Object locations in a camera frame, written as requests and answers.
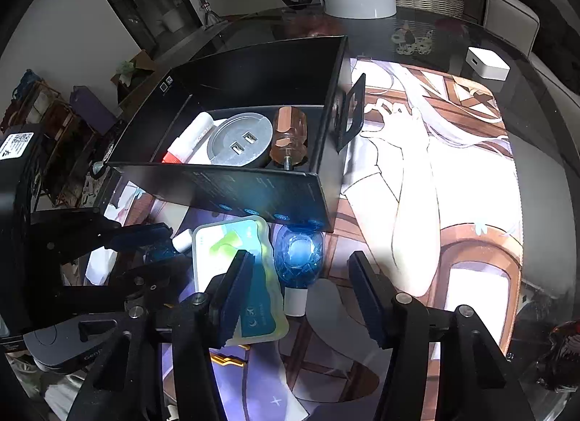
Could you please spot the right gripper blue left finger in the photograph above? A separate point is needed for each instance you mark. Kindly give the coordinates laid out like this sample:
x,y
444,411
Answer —
x,y
230,296

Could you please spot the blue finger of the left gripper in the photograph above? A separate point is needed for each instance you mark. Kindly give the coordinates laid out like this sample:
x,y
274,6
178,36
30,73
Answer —
x,y
136,236
168,277

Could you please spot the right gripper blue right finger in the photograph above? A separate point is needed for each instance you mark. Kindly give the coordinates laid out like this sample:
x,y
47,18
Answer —
x,y
361,276

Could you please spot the green earplug case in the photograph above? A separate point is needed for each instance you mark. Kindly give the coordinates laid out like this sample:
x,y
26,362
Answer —
x,y
214,246

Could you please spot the blue bottle white cap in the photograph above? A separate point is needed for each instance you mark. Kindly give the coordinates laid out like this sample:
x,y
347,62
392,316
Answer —
x,y
170,247
298,262

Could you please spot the white glue tube red cap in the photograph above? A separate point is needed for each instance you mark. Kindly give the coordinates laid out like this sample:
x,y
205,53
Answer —
x,y
184,147

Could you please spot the round white socket adapter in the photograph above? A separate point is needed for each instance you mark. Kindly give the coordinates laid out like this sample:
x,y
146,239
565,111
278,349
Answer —
x,y
242,140

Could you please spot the screwdriver with clear handle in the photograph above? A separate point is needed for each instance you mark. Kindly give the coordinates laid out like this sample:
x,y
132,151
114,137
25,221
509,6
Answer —
x,y
290,133

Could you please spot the shoe rack with shoes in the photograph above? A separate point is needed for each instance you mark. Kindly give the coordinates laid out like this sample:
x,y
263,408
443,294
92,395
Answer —
x,y
66,139

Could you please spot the anime printed desk mat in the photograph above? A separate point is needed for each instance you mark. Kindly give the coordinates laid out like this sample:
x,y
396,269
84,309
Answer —
x,y
430,194

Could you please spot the purple yoga mat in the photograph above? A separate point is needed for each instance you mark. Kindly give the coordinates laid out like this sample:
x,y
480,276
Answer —
x,y
85,103

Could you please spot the black cardboard box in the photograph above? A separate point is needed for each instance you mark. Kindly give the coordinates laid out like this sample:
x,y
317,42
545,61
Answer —
x,y
311,74

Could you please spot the brown cardboard box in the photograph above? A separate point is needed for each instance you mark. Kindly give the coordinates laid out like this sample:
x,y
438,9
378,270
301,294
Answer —
x,y
131,74

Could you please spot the white waste bin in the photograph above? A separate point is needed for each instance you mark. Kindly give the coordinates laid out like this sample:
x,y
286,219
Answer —
x,y
172,20

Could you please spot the white charger cube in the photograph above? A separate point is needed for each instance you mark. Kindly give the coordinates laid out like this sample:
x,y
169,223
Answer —
x,y
487,64

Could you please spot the beige sofa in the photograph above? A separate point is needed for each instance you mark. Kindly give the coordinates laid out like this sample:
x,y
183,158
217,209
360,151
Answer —
x,y
518,25

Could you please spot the black jacket on sofa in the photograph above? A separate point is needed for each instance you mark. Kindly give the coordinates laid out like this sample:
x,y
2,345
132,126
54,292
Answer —
x,y
557,43

